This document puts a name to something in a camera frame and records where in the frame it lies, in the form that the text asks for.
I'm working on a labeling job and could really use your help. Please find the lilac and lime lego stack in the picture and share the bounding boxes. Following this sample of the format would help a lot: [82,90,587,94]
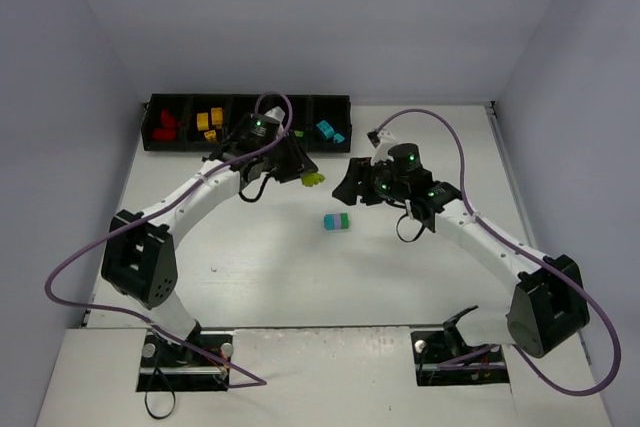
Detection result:
[300,172,325,187]

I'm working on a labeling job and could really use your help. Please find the orange butterfly lego block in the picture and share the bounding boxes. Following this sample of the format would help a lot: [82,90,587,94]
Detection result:
[210,107,224,128]

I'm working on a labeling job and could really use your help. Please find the teal flower lego block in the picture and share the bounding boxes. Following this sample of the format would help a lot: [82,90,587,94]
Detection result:
[316,120,335,141]

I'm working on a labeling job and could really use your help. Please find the small orange lego brick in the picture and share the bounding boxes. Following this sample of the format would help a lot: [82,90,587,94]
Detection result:
[203,130,217,143]

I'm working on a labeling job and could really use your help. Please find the teal lilac green lego stack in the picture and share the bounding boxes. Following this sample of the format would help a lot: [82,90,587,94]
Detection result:
[323,213,350,231]

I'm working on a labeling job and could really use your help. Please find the yellow long lego brick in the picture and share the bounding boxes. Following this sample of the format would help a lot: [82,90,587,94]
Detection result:
[196,112,210,132]

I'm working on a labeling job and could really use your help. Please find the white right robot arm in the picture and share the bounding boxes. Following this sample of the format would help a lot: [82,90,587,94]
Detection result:
[332,143,590,358]

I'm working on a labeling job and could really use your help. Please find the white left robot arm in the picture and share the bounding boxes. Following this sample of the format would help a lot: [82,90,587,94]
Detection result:
[101,107,324,342]

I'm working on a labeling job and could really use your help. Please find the red legos in bin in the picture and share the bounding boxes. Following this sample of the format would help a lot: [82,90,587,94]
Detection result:
[151,108,180,142]

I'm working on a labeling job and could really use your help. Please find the black divided bin row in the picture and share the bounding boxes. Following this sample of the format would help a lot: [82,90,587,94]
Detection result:
[141,93,352,154]

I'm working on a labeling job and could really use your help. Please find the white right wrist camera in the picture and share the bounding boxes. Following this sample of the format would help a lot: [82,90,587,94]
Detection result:
[367,128,397,165]

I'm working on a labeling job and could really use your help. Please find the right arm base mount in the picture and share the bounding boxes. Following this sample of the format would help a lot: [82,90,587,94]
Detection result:
[410,328,510,387]

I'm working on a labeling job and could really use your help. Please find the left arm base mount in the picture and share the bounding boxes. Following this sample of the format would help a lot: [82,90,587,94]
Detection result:
[136,331,229,393]

